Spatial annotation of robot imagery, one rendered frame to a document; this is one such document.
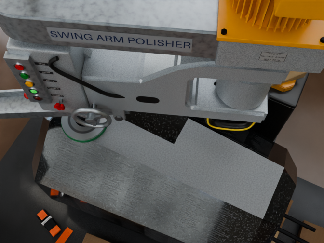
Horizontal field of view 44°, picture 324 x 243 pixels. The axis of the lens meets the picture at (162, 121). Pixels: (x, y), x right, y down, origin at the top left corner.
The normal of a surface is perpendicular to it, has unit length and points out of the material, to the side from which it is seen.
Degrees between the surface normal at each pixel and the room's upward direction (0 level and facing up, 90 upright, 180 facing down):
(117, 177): 45
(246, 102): 90
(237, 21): 0
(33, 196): 0
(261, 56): 90
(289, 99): 0
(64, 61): 90
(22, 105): 16
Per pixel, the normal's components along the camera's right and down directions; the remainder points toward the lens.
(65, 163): -0.30, 0.27
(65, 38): -0.10, 0.90
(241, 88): -0.32, 0.86
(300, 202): 0.00, -0.43
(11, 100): -0.27, -0.44
